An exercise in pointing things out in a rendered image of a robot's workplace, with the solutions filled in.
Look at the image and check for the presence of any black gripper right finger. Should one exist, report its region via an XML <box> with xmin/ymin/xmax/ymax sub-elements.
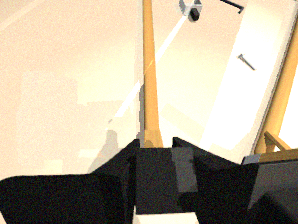
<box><xmin>172</xmin><ymin>137</ymin><xmax>298</xmax><ymax>224</ymax></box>

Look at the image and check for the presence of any silver metal screw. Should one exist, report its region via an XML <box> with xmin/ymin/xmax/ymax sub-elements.
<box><xmin>237</xmin><ymin>51</ymin><xmax>257</xmax><ymax>70</ymax></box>

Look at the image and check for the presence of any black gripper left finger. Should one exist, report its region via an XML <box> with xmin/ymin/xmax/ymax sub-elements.
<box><xmin>0</xmin><ymin>139</ymin><xmax>140</xmax><ymax>224</ymax></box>

